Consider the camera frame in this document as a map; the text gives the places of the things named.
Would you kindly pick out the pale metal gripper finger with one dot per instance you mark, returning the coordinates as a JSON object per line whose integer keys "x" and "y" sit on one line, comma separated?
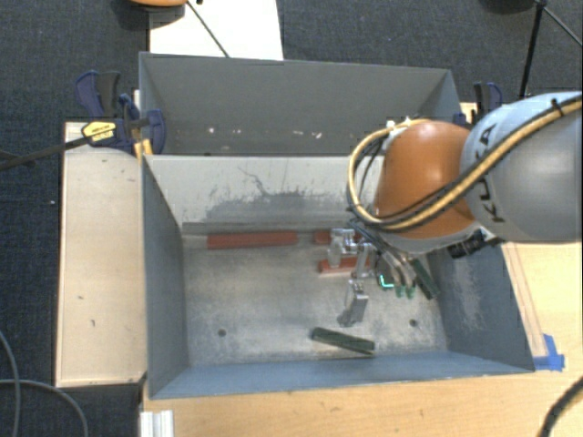
{"x": 336, "y": 248}
{"x": 356, "y": 307}

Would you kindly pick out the red-brown flat block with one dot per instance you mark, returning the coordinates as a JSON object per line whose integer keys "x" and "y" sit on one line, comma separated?
{"x": 334, "y": 267}
{"x": 252, "y": 240}
{"x": 321, "y": 237}

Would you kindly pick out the dark green flat block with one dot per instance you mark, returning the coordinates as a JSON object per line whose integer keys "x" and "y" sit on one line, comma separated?
{"x": 342, "y": 340}

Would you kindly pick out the grey metal bin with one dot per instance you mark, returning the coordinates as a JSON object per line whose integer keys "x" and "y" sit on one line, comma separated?
{"x": 273, "y": 289}

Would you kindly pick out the pale wood board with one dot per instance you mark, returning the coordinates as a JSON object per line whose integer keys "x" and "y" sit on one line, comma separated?
{"x": 100, "y": 253}

